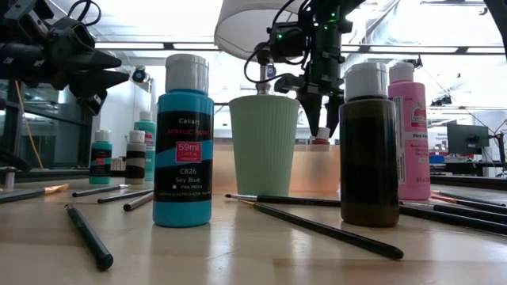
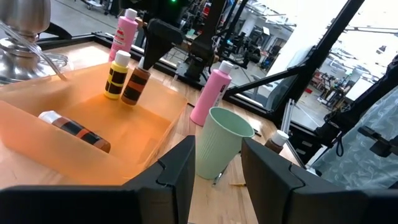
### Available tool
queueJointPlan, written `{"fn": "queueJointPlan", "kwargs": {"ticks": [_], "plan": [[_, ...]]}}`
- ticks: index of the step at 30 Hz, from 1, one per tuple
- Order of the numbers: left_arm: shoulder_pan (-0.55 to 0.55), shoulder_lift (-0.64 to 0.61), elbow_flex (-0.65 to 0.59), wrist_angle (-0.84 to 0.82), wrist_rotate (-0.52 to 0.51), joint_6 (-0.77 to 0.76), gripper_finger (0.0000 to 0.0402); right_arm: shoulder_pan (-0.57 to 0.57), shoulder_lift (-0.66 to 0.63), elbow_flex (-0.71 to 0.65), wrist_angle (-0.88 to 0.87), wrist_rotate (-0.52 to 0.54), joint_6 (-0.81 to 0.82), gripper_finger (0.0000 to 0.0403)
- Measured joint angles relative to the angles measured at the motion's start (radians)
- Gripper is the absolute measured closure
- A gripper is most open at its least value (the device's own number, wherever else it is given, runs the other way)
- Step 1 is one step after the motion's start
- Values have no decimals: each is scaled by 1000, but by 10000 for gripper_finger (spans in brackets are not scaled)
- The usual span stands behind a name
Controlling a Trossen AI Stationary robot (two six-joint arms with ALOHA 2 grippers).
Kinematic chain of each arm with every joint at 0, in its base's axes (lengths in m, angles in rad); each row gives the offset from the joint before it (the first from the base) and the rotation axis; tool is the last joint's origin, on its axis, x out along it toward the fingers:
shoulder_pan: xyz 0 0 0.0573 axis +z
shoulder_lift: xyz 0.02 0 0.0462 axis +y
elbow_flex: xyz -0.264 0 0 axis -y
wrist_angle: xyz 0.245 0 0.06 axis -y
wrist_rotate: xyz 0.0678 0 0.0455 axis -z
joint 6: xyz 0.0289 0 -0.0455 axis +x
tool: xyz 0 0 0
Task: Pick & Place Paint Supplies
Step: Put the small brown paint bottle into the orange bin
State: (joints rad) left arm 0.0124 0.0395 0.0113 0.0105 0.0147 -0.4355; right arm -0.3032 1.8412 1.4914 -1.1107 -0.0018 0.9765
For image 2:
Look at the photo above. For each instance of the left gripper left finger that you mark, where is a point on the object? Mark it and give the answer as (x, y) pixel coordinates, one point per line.
(168, 193)

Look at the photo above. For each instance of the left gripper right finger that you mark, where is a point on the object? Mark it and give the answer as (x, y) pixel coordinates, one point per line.
(280, 199)

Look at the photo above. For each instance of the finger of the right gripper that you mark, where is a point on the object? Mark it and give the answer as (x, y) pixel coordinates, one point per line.
(161, 37)

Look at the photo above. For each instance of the large pink paint bottle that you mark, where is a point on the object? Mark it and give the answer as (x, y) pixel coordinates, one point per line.
(122, 34)
(210, 93)

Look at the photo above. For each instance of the dark brown small paint bottle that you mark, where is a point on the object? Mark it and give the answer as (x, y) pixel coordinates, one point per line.
(273, 144)

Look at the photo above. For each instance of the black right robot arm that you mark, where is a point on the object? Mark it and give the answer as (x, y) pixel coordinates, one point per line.
(202, 54)

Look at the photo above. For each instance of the thin black paint brush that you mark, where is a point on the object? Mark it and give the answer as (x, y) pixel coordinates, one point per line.
(217, 180)

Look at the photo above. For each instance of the yellow small paint bottle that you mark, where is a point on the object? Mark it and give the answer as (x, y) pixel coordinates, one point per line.
(115, 82)

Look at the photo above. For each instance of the mint green ribbed cup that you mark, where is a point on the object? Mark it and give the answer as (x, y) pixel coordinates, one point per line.
(220, 146)

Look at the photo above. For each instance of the clear plastic sheet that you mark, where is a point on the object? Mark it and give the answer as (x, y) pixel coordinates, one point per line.
(357, 161)

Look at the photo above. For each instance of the orange translucent plastic tray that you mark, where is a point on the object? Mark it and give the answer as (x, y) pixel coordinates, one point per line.
(102, 130)

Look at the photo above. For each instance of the white shade table lamp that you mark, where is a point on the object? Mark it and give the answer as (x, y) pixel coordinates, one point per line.
(21, 59)

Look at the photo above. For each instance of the silver aluminium rail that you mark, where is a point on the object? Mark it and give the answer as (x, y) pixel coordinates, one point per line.
(287, 116)

